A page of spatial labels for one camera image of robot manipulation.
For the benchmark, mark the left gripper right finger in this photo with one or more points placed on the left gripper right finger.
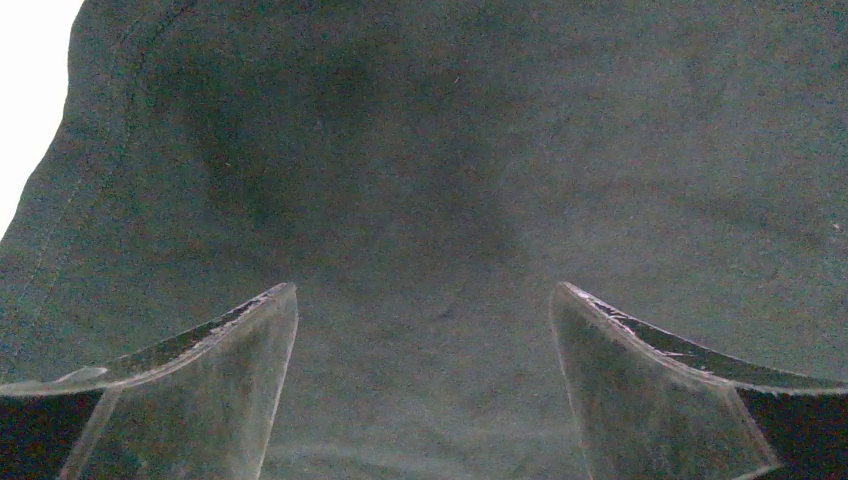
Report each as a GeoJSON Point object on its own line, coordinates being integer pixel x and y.
{"type": "Point", "coordinates": [649, 404]}

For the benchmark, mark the black t shirt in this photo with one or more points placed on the black t shirt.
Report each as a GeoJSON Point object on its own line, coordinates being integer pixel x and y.
{"type": "Point", "coordinates": [424, 173]}

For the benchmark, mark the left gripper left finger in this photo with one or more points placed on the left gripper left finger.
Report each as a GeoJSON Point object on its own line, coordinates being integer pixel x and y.
{"type": "Point", "coordinates": [198, 405]}

